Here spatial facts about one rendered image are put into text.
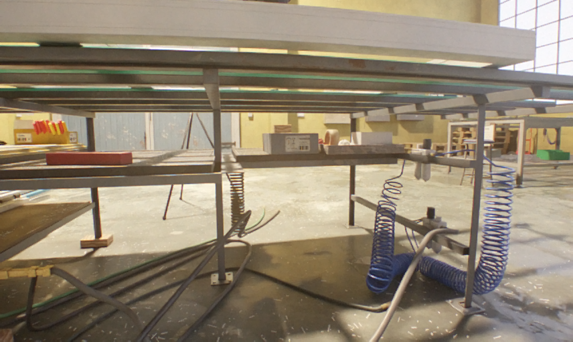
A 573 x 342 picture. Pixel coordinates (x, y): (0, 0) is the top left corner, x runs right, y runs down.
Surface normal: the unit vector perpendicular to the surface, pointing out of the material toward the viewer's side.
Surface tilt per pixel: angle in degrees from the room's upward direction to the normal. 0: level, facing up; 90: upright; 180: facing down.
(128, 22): 90
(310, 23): 90
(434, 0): 90
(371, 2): 90
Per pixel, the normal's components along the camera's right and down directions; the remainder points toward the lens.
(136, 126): 0.22, 0.10
